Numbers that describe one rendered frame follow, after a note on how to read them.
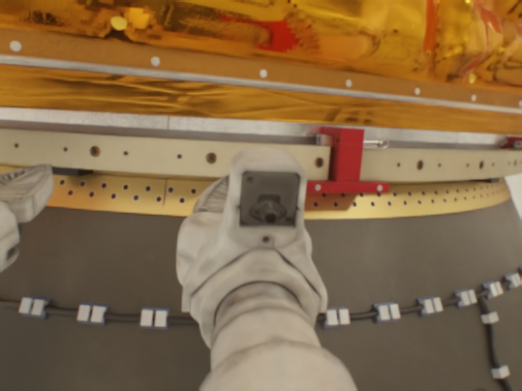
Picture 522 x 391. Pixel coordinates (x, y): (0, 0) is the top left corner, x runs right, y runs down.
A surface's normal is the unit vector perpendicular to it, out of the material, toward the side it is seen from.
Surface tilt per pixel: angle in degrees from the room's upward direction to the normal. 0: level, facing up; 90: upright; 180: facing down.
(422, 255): 62
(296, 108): 90
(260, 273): 100
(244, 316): 21
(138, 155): 90
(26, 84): 90
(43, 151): 90
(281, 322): 12
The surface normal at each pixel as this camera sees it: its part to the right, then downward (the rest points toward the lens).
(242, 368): -0.47, -0.82
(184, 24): 0.26, 0.84
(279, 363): -0.07, -0.94
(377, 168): 0.33, 0.16
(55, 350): -0.08, -0.33
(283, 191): 0.10, 0.33
